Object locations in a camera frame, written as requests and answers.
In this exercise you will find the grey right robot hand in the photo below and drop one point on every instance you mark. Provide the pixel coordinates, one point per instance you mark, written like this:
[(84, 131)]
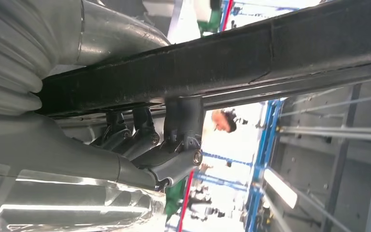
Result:
[(60, 150)]

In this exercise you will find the red barrier belt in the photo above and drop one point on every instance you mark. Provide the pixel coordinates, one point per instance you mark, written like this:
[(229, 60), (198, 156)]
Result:
[(185, 198)]

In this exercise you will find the person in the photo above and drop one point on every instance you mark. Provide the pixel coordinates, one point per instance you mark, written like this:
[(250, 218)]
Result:
[(225, 121)]

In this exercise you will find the ceiling strip light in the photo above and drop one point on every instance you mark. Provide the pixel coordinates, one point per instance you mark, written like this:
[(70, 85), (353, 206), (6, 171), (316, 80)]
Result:
[(280, 187)]

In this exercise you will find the blue steel frame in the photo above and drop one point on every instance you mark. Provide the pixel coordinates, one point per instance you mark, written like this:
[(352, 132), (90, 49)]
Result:
[(270, 128)]

